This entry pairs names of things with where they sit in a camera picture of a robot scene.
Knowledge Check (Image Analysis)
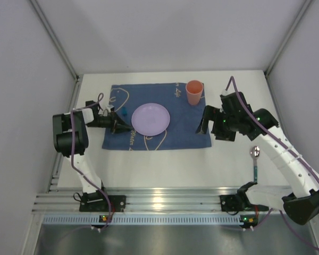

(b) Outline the blue cloth placemat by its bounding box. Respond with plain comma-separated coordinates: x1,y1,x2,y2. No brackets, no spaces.
102,82,212,151

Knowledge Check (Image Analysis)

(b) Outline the orange plastic cup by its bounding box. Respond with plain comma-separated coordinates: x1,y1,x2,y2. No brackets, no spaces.
186,80,204,106

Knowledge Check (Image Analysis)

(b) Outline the purple plastic plate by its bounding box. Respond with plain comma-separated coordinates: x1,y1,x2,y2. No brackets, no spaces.
131,103,170,137

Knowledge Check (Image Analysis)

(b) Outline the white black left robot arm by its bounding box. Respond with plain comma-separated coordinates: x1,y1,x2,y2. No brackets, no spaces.
52,100,132,206

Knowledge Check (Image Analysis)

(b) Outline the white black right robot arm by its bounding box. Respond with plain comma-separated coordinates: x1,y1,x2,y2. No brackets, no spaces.
196,92,319,225

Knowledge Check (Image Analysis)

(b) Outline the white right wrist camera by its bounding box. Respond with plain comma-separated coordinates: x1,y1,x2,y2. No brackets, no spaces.
221,90,228,96

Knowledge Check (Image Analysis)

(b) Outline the silver spoon teal handle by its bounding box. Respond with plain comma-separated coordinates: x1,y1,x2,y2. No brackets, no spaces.
250,146,260,182

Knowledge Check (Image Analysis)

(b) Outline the left aluminium corner post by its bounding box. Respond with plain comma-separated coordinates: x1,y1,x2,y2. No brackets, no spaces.
26,0,80,80

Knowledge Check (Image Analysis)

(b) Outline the aluminium corner post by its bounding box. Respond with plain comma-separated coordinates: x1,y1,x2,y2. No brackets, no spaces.
26,0,80,80
263,0,314,77

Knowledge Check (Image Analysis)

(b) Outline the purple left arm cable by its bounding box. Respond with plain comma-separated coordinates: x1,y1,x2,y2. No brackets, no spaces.
70,92,115,232

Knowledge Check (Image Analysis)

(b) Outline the aluminium mounting rail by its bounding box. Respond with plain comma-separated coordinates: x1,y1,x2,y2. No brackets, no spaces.
32,187,237,214

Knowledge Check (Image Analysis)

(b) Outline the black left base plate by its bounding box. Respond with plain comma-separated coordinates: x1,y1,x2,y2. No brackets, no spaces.
79,195,127,213

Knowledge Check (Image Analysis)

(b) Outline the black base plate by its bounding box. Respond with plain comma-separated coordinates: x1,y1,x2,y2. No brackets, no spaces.
79,195,127,213
220,194,255,213

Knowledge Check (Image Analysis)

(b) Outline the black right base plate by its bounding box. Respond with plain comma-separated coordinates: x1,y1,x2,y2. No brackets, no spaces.
220,194,255,213

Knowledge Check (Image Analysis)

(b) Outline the perforated metal cable tray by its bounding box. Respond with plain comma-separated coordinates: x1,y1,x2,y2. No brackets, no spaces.
42,214,258,226

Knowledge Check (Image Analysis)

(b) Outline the right aluminium corner post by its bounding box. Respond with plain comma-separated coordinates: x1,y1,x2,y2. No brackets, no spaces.
263,0,314,77

